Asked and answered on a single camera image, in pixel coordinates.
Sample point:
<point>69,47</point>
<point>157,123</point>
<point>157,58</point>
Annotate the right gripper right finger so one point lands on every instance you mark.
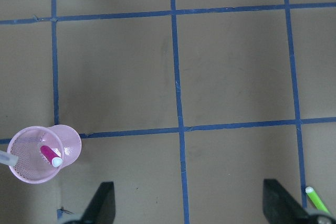
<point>280,207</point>

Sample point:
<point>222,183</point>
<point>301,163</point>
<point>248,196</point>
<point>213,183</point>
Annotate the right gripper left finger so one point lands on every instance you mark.
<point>101,208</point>

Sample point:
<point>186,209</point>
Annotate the pink pen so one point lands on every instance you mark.
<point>53,158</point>

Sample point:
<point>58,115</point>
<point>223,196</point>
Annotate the purple pen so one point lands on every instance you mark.
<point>8,159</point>

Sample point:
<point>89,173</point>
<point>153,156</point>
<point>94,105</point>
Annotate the pink mesh cup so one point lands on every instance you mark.
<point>33,166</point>

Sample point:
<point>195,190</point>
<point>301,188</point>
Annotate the green pen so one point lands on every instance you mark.
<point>315,199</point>

